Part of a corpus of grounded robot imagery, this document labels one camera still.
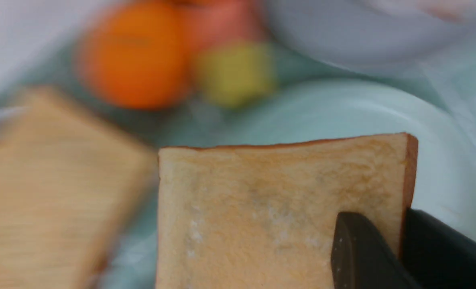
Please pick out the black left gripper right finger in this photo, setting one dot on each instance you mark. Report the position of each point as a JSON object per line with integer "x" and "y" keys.
{"x": 436, "y": 255}

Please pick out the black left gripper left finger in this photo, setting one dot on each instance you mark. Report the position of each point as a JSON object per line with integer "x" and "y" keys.
{"x": 361, "y": 258}

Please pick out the toast slice moved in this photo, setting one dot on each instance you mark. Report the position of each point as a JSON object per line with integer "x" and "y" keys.
{"x": 263, "y": 217}
{"x": 69, "y": 183}

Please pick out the pale green centre plate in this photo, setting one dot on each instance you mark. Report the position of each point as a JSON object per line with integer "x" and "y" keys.
{"x": 341, "y": 184}

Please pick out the yellow cube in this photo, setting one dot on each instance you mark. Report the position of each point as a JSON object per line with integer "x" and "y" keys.
{"x": 233, "y": 76}

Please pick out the grey egg plate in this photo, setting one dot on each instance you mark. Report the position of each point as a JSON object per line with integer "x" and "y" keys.
{"x": 370, "y": 36}

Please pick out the orange fruit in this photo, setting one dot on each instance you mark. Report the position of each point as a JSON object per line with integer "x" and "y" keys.
{"x": 136, "y": 56}

